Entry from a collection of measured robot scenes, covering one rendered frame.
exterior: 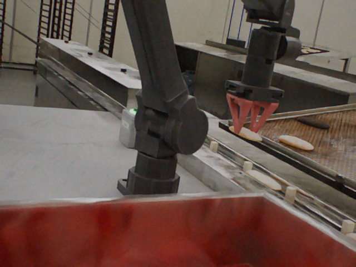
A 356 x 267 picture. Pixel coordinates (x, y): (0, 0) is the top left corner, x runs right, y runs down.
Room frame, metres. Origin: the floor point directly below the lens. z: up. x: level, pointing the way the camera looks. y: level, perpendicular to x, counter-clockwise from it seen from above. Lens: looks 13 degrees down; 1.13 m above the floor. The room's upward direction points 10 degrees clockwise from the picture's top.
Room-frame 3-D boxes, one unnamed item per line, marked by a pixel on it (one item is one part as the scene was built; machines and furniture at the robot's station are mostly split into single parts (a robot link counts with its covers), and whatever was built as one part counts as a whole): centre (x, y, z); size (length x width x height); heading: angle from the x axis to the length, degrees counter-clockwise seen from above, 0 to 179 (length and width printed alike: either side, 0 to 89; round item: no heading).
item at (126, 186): (0.82, 0.03, 0.86); 0.12 x 0.09 x 0.08; 27
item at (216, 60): (5.16, -0.96, 0.51); 3.00 x 1.26 x 1.03; 27
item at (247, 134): (1.01, -0.13, 0.92); 0.10 x 0.04 x 0.01; 27
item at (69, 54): (1.97, 0.36, 0.89); 1.25 x 0.18 x 0.09; 27
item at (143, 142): (0.84, 0.02, 0.94); 0.09 x 0.05 x 0.10; 140
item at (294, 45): (1.05, -0.16, 1.13); 0.11 x 0.09 x 0.12; 140
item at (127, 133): (1.17, 0.09, 0.84); 0.08 x 0.08 x 0.11; 27
